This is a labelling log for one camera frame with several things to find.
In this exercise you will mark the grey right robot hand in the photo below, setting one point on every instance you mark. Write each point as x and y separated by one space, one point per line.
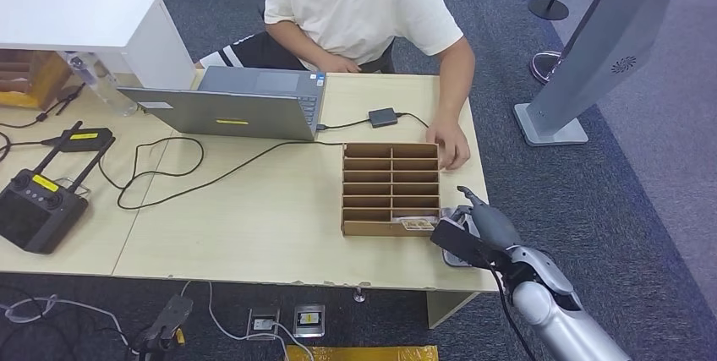
495 224

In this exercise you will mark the person's left hand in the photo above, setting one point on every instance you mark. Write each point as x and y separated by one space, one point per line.
451 143

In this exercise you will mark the person's right hand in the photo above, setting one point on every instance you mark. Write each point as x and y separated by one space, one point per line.
339 63

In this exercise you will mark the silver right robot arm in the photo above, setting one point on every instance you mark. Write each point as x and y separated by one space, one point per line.
554 313

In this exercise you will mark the person's left forearm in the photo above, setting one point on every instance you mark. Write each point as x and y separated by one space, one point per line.
456 84

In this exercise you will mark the person's right forearm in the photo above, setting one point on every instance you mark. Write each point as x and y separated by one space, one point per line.
294 42

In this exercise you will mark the person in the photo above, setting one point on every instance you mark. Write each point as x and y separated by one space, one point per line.
358 11

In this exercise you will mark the grey card reader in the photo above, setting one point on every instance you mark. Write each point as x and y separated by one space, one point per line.
451 260

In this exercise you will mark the wooden card organizer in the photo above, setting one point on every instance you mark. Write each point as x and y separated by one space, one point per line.
391 179

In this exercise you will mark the room key card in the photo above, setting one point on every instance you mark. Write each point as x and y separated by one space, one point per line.
417 225

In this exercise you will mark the black USB hub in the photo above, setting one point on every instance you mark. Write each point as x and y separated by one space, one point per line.
383 117

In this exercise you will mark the beige desk leg panel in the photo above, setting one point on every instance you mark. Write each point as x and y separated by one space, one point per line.
448 308

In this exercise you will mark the chrome stanchion base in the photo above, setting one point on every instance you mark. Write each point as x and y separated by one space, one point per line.
543 67

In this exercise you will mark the grey laptop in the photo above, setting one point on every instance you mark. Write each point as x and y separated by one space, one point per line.
221 115

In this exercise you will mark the metal desk foot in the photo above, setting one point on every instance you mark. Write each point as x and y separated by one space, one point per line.
359 295

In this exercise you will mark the silver kiosk stand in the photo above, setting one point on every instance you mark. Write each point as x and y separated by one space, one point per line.
594 67

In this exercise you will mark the yellow bag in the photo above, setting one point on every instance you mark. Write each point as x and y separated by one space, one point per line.
364 354

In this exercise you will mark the silver floor socket cover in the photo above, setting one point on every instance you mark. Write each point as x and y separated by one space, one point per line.
308 320

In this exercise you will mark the clear plastic bottle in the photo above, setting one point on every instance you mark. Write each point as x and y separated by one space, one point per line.
102 81

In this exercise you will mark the open floor socket box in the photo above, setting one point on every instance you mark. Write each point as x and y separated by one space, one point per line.
263 324

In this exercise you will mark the white shelf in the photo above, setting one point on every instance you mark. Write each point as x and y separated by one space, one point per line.
84 17

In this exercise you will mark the black yellow-labelled power brick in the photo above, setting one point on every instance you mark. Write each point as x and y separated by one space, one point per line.
82 140

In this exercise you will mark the wooden box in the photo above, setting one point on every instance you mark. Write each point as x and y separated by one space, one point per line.
33 75

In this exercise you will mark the black remote controller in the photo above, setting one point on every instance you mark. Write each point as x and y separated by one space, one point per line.
36 213

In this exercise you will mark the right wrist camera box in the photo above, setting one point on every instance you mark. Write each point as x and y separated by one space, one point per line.
459 243

